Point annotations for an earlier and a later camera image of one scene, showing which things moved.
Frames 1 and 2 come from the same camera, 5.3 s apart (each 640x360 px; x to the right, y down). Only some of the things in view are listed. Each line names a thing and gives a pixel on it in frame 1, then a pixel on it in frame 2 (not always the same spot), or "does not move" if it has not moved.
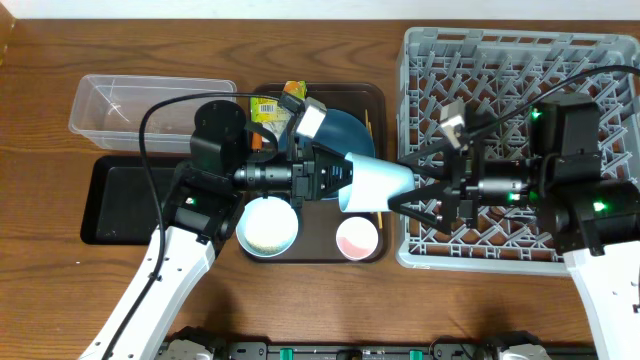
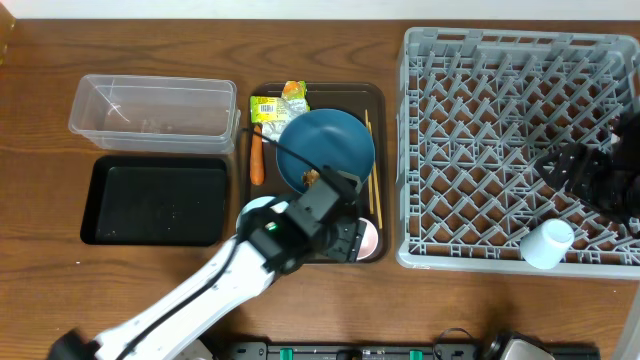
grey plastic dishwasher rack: [443, 68] does not move
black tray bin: [120, 208] does not move
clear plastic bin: [108, 111] does not move
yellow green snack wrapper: [267, 111] does not move
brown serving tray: [319, 219] does not move
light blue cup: [373, 183] → [544, 245]
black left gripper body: [300, 174] → [343, 238]
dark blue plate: [340, 130] does not move
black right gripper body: [466, 184] → [593, 181]
